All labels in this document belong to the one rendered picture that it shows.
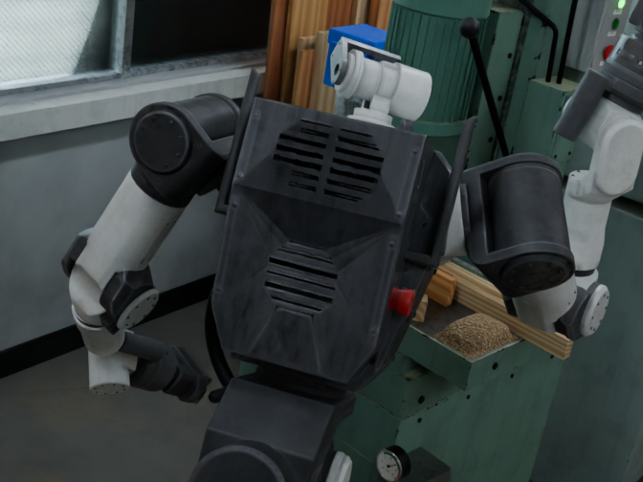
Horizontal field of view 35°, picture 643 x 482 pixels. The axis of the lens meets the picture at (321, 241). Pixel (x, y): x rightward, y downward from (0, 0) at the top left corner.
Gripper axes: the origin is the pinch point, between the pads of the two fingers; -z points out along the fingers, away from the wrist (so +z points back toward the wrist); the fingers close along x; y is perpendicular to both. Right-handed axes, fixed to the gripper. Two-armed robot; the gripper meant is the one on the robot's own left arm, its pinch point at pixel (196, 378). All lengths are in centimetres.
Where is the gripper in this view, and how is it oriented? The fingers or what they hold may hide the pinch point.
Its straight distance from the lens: 190.4
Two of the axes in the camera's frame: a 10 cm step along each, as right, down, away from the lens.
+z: -5.4, -2.9, -7.9
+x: 5.5, 5.8, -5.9
